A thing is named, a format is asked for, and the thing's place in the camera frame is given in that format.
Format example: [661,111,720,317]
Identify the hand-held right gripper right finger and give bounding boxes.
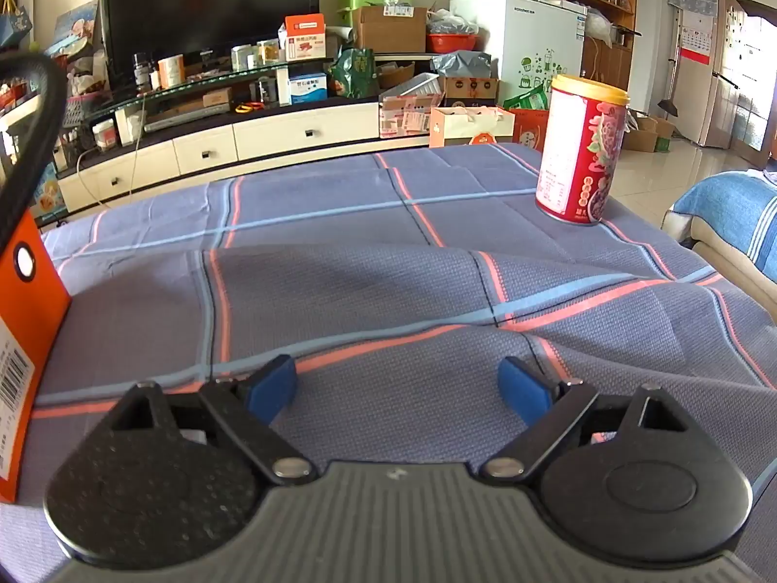
[479,357,690,490]

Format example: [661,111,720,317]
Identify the red plastic basin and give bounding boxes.
[426,33,478,53]

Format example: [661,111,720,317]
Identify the blue striped towel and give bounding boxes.
[674,171,777,283]

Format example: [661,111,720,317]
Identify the open cardboard box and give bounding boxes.
[625,115,676,153]

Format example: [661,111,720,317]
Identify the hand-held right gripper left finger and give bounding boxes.
[109,354,317,488]

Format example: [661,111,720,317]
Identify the white and pink gift bag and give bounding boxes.
[430,106,516,148]

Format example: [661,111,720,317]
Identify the wall calendar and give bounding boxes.
[678,27,714,65]

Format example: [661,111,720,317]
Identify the pink and white carton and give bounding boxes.
[379,96,433,139]

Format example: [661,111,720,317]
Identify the white refrigerator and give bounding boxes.
[668,0,738,150]

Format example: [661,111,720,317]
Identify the orange and white carton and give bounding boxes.
[284,14,327,62]

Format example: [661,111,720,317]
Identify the orange cardboard box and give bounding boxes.
[0,212,72,505]

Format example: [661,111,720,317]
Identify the red gift box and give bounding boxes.
[510,108,550,153]

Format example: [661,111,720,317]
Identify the blue and white carton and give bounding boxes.
[289,74,329,104]

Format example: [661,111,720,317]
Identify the black cable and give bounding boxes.
[0,53,68,220]

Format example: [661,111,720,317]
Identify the black flat television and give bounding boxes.
[99,0,321,87]

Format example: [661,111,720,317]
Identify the green snack bag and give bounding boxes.
[503,86,550,111]

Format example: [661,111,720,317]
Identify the red can with yellow lid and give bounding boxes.
[535,74,632,227]

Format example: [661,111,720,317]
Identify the wooden shelf cabinet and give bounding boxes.
[540,0,640,95]

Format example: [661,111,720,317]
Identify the brown cardboard box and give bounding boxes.
[353,5,427,54]

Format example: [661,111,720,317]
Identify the brown printed carton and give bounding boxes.
[443,76,500,107]

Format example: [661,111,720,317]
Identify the green plastic bag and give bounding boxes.
[329,47,378,100]

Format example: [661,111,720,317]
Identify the white chest freezer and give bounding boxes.
[449,0,589,111]

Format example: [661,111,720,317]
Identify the white and orange can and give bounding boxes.
[158,56,186,89]

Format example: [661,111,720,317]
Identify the white television stand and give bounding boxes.
[36,57,438,220]

